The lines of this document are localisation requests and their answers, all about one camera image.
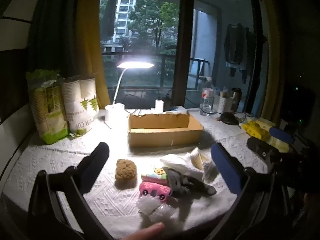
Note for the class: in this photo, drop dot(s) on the clear water bottle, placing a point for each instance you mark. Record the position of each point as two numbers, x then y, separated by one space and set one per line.
207 98

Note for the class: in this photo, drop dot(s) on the brown plush toy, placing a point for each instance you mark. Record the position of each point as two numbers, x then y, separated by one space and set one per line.
125 171

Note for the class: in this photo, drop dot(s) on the cardboard box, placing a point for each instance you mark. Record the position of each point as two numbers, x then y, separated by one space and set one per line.
160 132

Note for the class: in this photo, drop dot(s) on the clear bag of cotton swabs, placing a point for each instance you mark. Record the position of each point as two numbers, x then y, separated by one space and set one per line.
203 161

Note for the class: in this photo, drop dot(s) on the colourful cartoon tissue packet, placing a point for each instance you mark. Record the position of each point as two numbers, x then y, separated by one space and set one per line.
155 175

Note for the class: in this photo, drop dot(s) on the white pen holder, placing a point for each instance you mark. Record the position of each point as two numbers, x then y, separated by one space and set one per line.
222 102

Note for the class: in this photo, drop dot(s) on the pale yellow packet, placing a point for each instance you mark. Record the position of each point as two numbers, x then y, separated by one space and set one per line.
277 142

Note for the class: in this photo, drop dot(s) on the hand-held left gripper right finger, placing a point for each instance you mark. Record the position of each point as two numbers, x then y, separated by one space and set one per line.
223 166

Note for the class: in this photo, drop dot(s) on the dark electronic device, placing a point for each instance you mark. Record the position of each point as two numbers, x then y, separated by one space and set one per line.
297 107

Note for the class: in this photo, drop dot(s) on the pink plush car toy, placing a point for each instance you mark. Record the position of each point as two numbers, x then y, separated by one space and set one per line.
155 191

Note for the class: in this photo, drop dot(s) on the person's left hand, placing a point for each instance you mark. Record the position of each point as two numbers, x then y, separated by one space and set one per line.
147 231

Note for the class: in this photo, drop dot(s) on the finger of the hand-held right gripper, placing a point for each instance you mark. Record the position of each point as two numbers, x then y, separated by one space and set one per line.
261 148
281 133

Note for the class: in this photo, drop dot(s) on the bubble wrap piece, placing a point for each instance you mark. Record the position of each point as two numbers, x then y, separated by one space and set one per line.
146 205
163 212

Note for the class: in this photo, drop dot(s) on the black balcony railing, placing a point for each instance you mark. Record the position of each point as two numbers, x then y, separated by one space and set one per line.
162 65

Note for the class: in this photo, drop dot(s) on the black computer mouse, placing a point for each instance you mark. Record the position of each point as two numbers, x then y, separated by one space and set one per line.
228 118

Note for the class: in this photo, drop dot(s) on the white charger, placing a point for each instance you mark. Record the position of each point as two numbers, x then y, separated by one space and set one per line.
159 105

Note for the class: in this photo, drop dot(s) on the white desk lamp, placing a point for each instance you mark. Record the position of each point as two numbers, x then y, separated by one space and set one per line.
113 115

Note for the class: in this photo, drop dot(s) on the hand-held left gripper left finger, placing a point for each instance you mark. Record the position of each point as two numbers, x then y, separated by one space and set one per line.
96 160

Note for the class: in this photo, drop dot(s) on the dark green curtain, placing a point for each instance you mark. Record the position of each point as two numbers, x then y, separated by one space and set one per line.
55 30

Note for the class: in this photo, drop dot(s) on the white embossed tablecloth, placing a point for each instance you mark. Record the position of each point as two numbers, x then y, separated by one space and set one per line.
62 170

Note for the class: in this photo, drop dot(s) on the white paper cup pack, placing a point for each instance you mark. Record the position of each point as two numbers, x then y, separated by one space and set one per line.
81 105

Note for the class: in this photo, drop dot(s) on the grey glove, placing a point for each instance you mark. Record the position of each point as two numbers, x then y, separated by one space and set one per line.
187 183

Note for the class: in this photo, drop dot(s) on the hanging dark clothes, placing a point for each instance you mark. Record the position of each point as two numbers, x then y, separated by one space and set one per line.
237 46

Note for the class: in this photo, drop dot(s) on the yellow curtain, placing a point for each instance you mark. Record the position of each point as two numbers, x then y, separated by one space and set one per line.
91 45
271 55

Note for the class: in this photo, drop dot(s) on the dark thermos flask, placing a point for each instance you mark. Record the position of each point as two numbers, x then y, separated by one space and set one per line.
236 98

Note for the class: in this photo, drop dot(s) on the green paper cup pack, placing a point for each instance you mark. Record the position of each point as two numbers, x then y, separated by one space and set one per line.
47 110

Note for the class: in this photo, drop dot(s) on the white tissue pack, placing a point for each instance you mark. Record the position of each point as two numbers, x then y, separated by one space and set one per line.
180 163

